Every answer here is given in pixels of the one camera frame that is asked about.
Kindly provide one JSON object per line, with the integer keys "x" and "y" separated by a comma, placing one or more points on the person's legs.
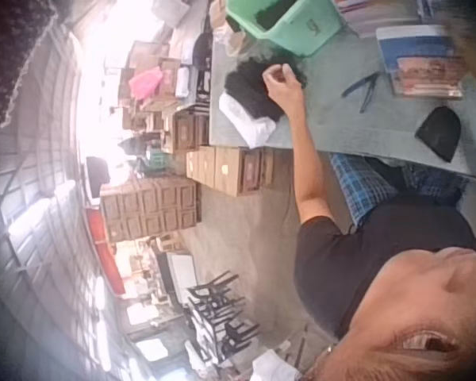
{"x": 385, "y": 182}

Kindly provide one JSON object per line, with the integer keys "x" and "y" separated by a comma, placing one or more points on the pink plastic bag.
{"x": 146, "y": 82}

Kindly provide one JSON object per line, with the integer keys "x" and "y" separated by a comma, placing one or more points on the person's left fingers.
{"x": 278, "y": 74}

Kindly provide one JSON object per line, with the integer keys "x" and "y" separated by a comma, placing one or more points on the red vehicle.
{"x": 105, "y": 250}

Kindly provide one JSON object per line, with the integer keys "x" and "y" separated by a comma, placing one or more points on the person's left hand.
{"x": 282, "y": 88}

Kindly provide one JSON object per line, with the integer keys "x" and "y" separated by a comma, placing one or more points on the green plastic basket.
{"x": 289, "y": 21}

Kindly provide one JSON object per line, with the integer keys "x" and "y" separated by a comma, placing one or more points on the stack of papers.
{"x": 375, "y": 16}

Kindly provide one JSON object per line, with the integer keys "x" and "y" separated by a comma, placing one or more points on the heap of cartons and bags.
{"x": 170, "y": 95}

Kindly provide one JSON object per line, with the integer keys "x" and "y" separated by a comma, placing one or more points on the black fabric pouch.
{"x": 439, "y": 133}

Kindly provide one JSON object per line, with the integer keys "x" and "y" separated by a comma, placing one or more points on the stack of black plastic chairs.
{"x": 220, "y": 321}

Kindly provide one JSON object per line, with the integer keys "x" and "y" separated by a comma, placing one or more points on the stack of brown cartons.
{"x": 150, "y": 208}

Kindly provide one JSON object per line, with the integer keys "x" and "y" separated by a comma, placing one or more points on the row of brown cartons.
{"x": 232, "y": 168}

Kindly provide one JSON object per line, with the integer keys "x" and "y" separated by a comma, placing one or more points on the white plastic bag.
{"x": 246, "y": 121}

